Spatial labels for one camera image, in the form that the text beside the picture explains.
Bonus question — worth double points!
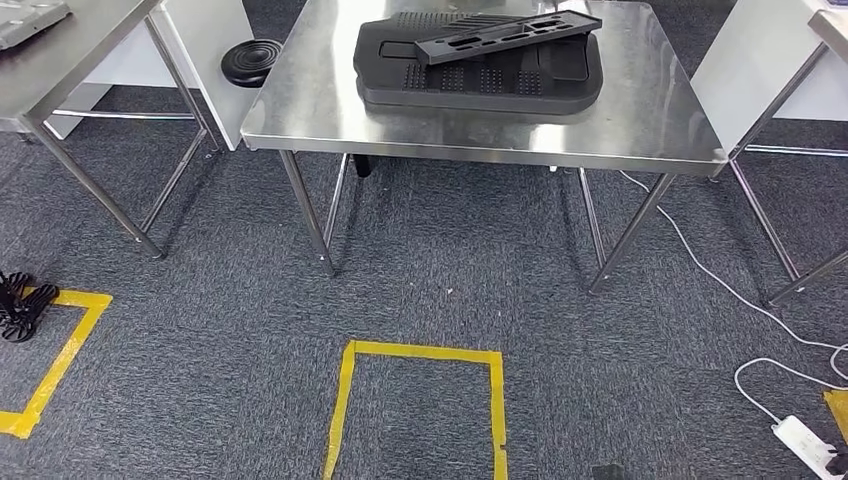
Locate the black plastic engine cover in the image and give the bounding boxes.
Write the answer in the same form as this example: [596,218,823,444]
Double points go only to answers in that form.
[352,11,604,116]

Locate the grey metal plate part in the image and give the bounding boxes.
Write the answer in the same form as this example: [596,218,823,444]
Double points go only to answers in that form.
[0,0,72,51]

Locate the black plastic bracket part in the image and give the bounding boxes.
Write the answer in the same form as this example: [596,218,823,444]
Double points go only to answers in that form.
[415,9,604,66]

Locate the steel workbench table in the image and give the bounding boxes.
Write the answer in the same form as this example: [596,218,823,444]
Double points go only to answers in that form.
[0,0,223,260]
[239,0,729,296]
[728,9,848,306]

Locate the black round ribbed disc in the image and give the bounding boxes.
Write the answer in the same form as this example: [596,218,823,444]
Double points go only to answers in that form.
[220,38,284,89]

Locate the black humanoid robot leg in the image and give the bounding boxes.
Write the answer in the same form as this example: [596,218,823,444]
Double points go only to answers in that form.
[0,271,61,344]

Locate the yellow floor tape square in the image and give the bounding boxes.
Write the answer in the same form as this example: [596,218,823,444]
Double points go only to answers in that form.
[322,340,509,480]
[823,389,848,445]
[0,288,114,441]

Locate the white power strip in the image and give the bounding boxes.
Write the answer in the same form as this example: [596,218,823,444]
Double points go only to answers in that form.
[771,415,839,478]

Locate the white floor cable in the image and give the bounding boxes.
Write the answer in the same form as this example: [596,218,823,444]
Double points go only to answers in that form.
[733,344,848,425]
[619,170,848,352]

